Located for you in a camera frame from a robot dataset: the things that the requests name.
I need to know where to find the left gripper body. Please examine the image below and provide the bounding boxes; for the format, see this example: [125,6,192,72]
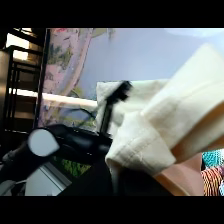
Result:
[65,125,114,164]

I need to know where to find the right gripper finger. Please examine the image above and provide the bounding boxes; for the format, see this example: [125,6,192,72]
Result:
[58,157,115,197]

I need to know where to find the pale yellow garment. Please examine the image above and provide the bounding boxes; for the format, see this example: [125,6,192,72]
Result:
[95,42,224,197]

